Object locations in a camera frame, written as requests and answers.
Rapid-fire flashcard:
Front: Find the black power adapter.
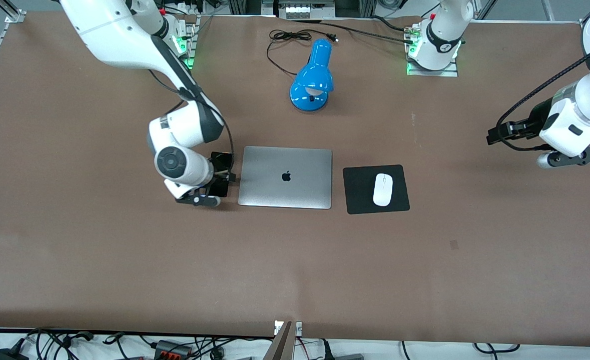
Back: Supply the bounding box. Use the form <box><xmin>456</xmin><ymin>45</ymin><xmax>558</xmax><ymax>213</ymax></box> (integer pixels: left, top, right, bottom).
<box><xmin>0</xmin><ymin>345</ymin><xmax>30</xmax><ymax>360</ymax></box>

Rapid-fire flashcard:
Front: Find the wooden board piece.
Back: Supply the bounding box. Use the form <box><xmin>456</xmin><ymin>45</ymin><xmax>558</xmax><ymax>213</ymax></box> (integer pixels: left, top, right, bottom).
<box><xmin>262</xmin><ymin>321</ymin><xmax>295</xmax><ymax>360</ymax></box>

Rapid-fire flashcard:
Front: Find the silver closed laptop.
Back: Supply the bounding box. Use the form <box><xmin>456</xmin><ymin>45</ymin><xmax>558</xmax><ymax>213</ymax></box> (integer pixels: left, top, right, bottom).
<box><xmin>238</xmin><ymin>145</ymin><xmax>333</xmax><ymax>210</ymax></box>

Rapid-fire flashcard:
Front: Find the metal connector box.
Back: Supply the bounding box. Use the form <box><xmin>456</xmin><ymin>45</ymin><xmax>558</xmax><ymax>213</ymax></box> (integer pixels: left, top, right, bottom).
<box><xmin>275</xmin><ymin>0</ymin><xmax>336</xmax><ymax>21</ymax></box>

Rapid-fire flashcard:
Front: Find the white metal bracket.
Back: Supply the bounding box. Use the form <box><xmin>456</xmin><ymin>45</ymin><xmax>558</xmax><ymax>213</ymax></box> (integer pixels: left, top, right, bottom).
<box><xmin>274</xmin><ymin>320</ymin><xmax>303</xmax><ymax>337</ymax></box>

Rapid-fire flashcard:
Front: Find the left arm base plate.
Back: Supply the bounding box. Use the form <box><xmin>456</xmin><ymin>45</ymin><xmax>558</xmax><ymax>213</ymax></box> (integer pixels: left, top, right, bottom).
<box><xmin>406</xmin><ymin>22</ymin><xmax>459</xmax><ymax>78</ymax></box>

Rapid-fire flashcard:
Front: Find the thick black base cable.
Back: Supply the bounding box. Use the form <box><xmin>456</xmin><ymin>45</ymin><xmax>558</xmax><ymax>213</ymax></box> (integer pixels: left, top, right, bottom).
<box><xmin>290</xmin><ymin>19</ymin><xmax>415</xmax><ymax>46</ymax></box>

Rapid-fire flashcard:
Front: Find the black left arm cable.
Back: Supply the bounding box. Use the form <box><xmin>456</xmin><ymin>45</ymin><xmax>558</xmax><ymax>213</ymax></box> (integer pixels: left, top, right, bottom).
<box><xmin>495</xmin><ymin>49</ymin><xmax>590</xmax><ymax>152</ymax></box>

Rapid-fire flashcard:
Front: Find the black lamp power cable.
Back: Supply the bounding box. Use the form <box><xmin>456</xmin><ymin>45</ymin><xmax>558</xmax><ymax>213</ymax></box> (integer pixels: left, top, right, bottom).
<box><xmin>266</xmin><ymin>29</ymin><xmax>339</xmax><ymax>77</ymax></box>

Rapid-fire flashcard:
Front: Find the blue desk lamp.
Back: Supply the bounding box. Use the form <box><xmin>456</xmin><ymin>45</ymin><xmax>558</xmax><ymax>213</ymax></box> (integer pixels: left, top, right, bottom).
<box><xmin>289</xmin><ymin>38</ymin><xmax>335</xmax><ymax>113</ymax></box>

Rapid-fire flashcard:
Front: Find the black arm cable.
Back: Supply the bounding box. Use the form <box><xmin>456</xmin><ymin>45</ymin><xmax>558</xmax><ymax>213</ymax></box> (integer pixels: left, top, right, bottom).
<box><xmin>495</xmin><ymin>49</ymin><xmax>590</xmax><ymax>152</ymax></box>
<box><xmin>147</xmin><ymin>67</ymin><xmax>236</xmax><ymax>173</ymax></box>

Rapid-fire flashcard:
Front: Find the power strip with plugs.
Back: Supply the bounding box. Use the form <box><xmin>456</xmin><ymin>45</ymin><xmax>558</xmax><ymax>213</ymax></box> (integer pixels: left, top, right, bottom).
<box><xmin>162</xmin><ymin>0</ymin><xmax>208</xmax><ymax>16</ymax></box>

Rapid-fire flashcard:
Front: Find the black cable loop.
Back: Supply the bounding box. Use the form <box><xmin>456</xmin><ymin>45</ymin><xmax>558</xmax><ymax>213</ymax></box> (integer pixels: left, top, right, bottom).
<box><xmin>472</xmin><ymin>342</ymin><xmax>521</xmax><ymax>355</ymax></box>

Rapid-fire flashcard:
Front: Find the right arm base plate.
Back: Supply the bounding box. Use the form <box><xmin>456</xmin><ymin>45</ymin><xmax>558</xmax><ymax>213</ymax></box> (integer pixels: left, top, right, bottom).
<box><xmin>174</xmin><ymin>15</ymin><xmax>200</xmax><ymax>71</ymax></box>

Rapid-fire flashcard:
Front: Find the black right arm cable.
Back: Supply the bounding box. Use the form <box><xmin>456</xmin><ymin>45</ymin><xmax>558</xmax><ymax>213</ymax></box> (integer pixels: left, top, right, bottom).
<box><xmin>147</xmin><ymin>67</ymin><xmax>236</xmax><ymax>173</ymax></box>

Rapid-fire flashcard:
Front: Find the black mouse pad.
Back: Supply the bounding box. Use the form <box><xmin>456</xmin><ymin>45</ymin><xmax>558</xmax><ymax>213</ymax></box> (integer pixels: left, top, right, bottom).
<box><xmin>342</xmin><ymin>164</ymin><xmax>410</xmax><ymax>216</ymax></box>

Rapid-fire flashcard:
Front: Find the white computer mouse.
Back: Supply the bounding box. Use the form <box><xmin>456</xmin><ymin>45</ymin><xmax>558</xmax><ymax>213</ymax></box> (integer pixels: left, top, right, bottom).
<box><xmin>372</xmin><ymin>173</ymin><xmax>394</xmax><ymax>207</ymax></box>

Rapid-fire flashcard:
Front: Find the black and orange box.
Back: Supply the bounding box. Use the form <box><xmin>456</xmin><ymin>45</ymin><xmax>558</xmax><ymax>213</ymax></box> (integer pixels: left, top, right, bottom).
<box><xmin>154</xmin><ymin>339</ymin><xmax>194</xmax><ymax>360</ymax></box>

